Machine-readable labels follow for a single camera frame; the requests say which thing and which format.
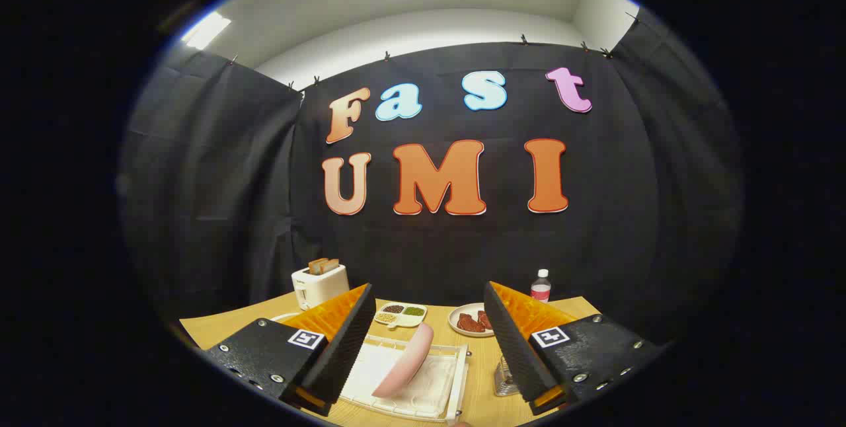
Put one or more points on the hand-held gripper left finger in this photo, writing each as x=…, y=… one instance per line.
x=344, y=354

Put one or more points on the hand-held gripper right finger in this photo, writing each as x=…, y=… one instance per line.
x=515, y=354

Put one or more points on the pink plate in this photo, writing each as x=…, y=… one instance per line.
x=406, y=364

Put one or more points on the white divided dish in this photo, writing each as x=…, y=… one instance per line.
x=398, y=322

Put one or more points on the white plate with meat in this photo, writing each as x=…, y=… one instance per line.
x=453, y=316

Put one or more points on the red meat piece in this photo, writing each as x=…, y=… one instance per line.
x=484, y=319
x=469, y=323

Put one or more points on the yellow beans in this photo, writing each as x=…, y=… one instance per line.
x=385, y=317

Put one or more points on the red label plastic bottle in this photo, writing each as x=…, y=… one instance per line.
x=540, y=289

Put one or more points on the white toaster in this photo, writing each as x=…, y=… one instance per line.
x=320, y=288

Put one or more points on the green beans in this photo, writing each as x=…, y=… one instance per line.
x=414, y=311

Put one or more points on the brown toast slice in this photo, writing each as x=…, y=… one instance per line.
x=332, y=264
x=316, y=266

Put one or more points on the black backdrop cloth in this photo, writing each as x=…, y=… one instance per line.
x=462, y=248

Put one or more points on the ceiling light panel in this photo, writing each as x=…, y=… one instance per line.
x=206, y=30

